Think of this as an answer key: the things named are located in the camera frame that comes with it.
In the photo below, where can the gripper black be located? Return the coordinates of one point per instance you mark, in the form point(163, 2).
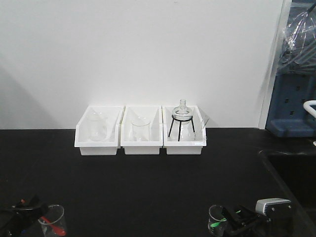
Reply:
point(11, 220)
point(258, 225)

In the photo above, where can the green plastic spoon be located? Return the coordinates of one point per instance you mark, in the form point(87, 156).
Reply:
point(216, 218)

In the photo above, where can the red plastic spoon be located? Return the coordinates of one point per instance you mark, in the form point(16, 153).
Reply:
point(29, 224)

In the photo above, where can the right glass beaker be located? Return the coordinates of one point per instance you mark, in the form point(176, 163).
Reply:
point(217, 231)

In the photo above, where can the black sink basin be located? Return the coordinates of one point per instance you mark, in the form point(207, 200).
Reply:
point(297, 171)

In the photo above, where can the left white plastic bin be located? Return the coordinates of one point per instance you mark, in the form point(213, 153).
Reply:
point(110, 145)

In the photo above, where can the white plastic bin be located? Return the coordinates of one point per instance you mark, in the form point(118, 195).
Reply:
point(187, 138)
point(151, 147)
point(110, 145)

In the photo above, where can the glass beaker in left bin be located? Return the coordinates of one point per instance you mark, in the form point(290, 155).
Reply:
point(97, 126)

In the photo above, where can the glass beaker in bin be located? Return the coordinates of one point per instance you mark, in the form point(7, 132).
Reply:
point(97, 126)
point(141, 129)

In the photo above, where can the right white plastic bin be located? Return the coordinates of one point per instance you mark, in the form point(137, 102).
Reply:
point(187, 138)

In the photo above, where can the blue perforated rack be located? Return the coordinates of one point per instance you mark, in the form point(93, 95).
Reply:
point(286, 116)

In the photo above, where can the black tripod stand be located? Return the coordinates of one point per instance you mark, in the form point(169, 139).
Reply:
point(181, 122)

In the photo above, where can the round glass flask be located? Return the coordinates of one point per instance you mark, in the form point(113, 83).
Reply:
point(182, 112)

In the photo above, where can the middle white plastic bin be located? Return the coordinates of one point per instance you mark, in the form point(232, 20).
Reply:
point(151, 147)

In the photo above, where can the glass beaker in middle bin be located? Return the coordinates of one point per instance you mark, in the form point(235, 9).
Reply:
point(141, 129)

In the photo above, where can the clear plastic bag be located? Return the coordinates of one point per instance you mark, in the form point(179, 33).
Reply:
point(298, 52)

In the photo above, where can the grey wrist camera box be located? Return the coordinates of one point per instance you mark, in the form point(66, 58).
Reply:
point(274, 207)

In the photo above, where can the white tube handle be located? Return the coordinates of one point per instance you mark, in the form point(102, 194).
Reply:
point(308, 106)

